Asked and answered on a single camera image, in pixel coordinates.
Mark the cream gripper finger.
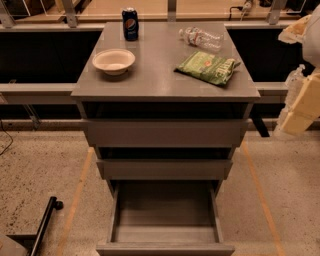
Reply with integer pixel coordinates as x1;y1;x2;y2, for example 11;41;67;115
278;15;311;44
281;73;320;135

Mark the green jalapeno chip bag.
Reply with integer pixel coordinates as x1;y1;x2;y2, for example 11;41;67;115
175;51;241;86

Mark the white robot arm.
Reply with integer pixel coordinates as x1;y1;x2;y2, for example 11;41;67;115
278;6;320;135

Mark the grey drawer cabinet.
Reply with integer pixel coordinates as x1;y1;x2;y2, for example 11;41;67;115
70;21;261;198

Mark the grey open bottom drawer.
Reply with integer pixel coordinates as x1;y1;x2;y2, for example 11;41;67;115
96;181;235;256

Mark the grey middle drawer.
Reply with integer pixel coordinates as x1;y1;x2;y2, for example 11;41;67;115
97;159;232;180

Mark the grey top drawer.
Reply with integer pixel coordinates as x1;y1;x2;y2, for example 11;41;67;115
82;120;247;148

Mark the clear hand sanitizer bottle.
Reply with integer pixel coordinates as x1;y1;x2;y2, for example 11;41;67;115
277;64;305;129

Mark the clear plastic water bottle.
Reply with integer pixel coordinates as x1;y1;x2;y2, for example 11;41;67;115
179;27;223;52

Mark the blue pepsi can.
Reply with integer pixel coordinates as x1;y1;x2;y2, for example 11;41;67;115
122;7;139;41

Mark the white paper bowl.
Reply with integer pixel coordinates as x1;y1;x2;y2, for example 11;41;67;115
92;49;135;76

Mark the black wheeled cart leg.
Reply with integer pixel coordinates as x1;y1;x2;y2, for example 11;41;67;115
8;196;64;256

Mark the black power plug cable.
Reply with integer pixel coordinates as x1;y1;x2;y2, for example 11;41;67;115
228;0;253;21

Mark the grey metal rail frame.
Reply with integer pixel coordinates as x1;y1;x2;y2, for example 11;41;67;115
0;19;320;132

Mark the black floor cable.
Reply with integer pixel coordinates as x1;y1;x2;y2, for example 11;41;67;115
0;119;14;157

